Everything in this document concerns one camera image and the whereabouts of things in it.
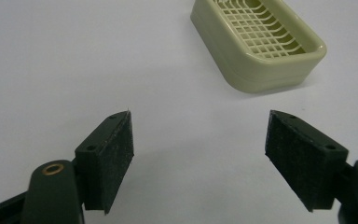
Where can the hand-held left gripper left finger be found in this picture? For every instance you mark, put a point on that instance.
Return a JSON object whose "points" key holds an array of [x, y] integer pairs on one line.
{"points": [[105, 161]]}

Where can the pale green soap dish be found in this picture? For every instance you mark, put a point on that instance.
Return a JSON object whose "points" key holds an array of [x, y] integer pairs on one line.
{"points": [[248, 62]]}

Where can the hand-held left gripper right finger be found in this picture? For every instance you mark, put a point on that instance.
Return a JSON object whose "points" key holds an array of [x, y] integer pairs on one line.
{"points": [[304, 161]]}

